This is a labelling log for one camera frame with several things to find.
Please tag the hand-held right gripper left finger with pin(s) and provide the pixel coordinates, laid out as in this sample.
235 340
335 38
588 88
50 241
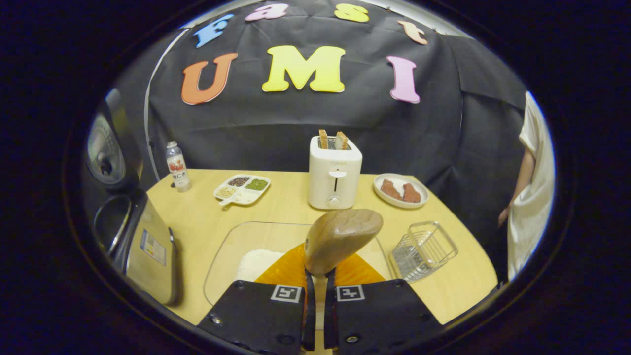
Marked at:
309 315

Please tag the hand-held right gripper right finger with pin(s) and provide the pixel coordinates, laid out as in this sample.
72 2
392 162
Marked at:
329 315

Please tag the wooden spoon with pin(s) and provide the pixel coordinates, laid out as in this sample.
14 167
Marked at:
340 236

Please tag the dark grey rice cooker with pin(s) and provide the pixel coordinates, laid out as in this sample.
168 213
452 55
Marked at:
148 246

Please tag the clear glass dish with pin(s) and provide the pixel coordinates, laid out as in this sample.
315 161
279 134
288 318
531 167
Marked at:
231 246

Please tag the white round plate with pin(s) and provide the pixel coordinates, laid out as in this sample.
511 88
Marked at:
400 197

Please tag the white toaster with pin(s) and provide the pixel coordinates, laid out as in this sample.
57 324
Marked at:
334 177

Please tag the red meat slice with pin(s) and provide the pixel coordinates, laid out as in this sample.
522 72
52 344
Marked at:
391 190
411 194

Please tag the white divided bean plate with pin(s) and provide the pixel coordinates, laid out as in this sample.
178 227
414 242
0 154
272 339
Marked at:
242 190

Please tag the toast slice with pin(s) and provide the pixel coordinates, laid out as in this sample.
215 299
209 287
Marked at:
323 139
341 141

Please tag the black backdrop cloth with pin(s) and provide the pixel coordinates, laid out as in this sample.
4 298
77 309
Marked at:
305 123

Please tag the clear plastic drink bottle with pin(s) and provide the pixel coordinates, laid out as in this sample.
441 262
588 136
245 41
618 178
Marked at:
177 167

